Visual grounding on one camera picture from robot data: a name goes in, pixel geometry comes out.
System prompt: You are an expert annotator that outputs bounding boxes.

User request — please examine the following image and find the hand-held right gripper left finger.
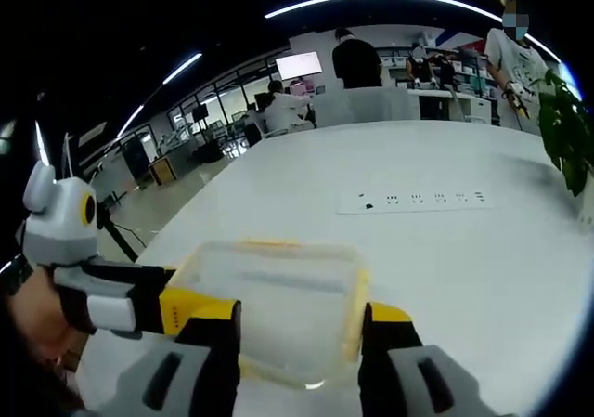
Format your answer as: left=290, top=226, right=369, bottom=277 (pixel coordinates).
left=87, top=298, right=243, bottom=417

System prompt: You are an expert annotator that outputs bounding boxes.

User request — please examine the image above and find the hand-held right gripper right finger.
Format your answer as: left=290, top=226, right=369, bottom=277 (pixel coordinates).
left=356, top=300, right=514, bottom=417

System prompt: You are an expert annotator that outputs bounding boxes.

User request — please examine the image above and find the clear plastic buckle container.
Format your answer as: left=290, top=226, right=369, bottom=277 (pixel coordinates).
left=162, top=236, right=373, bottom=389

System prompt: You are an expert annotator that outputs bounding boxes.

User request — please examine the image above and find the person's left hand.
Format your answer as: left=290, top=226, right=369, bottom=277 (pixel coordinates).
left=0, top=267, right=94, bottom=367

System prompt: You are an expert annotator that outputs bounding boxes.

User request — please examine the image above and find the black tripod stand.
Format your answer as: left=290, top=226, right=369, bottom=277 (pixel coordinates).
left=94, top=210, right=141, bottom=264

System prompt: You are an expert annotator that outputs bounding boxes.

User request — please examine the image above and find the black board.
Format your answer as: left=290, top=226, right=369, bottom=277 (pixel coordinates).
left=121, top=134, right=152, bottom=184

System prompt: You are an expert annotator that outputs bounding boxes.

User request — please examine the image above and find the yellow framed cart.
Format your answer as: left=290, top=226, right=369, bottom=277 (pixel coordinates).
left=147, top=155, right=181, bottom=187

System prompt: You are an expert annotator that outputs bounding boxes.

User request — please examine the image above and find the white power strip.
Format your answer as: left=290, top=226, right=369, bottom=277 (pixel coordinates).
left=335, top=188, right=496, bottom=215

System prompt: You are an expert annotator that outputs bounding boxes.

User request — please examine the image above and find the white counter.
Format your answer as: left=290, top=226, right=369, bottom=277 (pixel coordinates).
left=407, top=86, right=500, bottom=125

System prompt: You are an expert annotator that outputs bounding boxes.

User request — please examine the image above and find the green potted plant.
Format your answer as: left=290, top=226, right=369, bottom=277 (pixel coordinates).
left=530, top=69, right=594, bottom=200

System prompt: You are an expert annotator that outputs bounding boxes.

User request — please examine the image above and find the storage shelf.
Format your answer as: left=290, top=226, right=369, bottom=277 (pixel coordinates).
left=375, top=40, right=493, bottom=98

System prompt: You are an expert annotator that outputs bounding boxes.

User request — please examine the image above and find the wall monitor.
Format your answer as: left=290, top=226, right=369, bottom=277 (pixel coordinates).
left=275, top=50, right=323, bottom=80

